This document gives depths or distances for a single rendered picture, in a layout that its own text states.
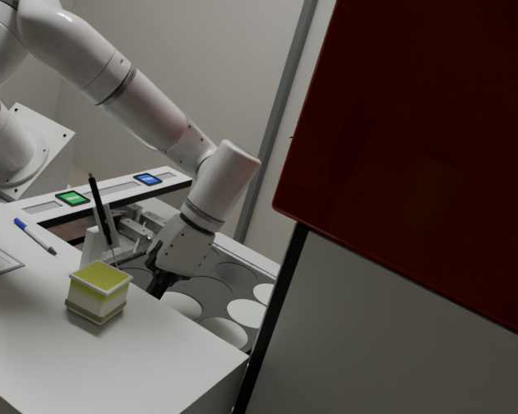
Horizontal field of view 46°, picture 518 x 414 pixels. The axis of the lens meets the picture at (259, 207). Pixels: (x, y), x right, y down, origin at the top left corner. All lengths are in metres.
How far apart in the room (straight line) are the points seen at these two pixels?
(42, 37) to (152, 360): 0.51
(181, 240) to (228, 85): 2.16
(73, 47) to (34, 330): 0.43
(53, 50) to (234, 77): 2.27
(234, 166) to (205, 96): 2.25
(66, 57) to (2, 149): 0.69
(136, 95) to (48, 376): 0.44
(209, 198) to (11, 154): 0.71
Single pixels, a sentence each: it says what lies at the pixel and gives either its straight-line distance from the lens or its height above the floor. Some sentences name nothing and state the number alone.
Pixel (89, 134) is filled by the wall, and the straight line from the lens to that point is 4.01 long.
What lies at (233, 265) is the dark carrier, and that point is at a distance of 1.43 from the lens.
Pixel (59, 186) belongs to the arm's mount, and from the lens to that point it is 1.75.
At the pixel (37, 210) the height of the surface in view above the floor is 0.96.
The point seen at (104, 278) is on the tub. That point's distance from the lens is 1.02.
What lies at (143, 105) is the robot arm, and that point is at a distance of 1.00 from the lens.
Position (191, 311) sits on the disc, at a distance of 1.23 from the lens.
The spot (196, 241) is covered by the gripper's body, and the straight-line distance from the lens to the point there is 1.12.
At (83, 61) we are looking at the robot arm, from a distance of 0.98.
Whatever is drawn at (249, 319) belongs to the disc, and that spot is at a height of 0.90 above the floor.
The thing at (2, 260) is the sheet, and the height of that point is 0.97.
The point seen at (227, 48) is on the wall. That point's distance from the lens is 3.23.
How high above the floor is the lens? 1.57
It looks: 22 degrees down
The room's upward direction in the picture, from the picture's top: 17 degrees clockwise
